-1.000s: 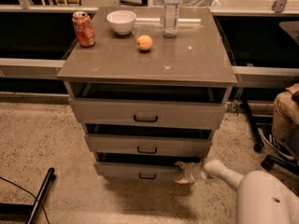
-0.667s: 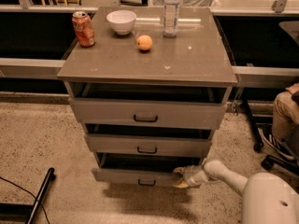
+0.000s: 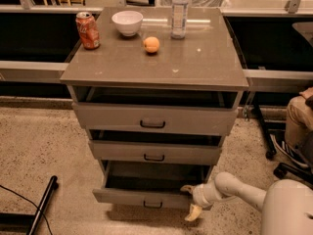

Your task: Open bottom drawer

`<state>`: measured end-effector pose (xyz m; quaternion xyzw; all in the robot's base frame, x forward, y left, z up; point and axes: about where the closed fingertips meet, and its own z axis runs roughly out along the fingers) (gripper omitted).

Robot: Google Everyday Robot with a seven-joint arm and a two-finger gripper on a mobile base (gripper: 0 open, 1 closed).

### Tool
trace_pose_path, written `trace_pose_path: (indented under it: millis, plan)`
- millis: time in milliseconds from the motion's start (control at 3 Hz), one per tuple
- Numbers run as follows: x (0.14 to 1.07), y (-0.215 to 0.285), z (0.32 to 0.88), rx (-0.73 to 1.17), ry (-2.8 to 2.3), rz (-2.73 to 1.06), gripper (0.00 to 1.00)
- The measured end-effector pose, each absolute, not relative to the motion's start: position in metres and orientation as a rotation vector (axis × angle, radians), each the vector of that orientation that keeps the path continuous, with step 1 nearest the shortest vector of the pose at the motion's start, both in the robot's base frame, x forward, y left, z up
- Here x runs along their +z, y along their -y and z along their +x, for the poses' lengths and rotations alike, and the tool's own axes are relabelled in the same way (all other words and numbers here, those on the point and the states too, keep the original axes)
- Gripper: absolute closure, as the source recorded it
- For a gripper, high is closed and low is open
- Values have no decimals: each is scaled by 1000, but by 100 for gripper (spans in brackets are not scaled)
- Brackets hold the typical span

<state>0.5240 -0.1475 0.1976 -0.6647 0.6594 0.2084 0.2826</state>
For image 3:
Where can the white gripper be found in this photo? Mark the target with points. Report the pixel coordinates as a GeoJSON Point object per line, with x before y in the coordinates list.
{"type": "Point", "coordinates": [199, 196]}

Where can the grey bottom drawer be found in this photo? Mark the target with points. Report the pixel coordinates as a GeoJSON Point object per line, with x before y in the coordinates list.
{"type": "Point", "coordinates": [150, 185]}

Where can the grey drawer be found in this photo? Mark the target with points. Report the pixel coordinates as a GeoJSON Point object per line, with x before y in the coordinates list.
{"type": "Point", "coordinates": [156, 110]}
{"type": "Point", "coordinates": [150, 185]}
{"type": "Point", "coordinates": [162, 148]}

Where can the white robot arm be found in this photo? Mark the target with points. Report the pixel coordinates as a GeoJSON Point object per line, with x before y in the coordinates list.
{"type": "Point", "coordinates": [286, 207]}

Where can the grey drawer cabinet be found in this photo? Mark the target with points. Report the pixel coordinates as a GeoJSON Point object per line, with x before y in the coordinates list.
{"type": "Point", "coordinates": [205, 59]}

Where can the grey middle drawer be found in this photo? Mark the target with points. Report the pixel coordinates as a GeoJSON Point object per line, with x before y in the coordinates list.
{"type": "Point", "coordinates": [162, 148]}

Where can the grey top drawer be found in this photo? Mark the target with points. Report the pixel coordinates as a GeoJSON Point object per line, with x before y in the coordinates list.
{"type": "Point", "coordinates": [156, 110]}

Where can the black white sneaker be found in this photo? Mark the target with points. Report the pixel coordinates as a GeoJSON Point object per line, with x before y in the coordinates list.
{"type": "Point", "coordinates": [288, 151]}

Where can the person leg tan trousers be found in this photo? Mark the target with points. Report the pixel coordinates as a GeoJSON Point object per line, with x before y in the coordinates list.
{"type": "Point", "coordinates": [299, 117]}

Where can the orange fruit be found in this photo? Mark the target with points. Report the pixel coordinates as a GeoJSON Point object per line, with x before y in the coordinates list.
{"type": "Point", "coordinates": [151, 45]}

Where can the clear water bottle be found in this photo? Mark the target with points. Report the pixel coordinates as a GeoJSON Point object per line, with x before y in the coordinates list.
{"type": "Point", "coordinates": [179, 18]}

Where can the black stand leg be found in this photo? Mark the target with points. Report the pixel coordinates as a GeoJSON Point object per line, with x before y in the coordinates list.
{"type": "Point", "coordinates": [29, 223]}

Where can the white bowl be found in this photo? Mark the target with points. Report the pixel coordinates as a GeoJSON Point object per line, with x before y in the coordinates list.
{"type": "Point", "coordinates": [128, 23]}

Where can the orange soda can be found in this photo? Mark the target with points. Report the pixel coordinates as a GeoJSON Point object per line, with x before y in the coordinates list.
{"type": "Point", "coordinates": [87, 30]}

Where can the metal railing frame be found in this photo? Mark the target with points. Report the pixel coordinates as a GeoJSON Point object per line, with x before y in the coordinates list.
{"type": "Point", "coordinates": [264, 80]}

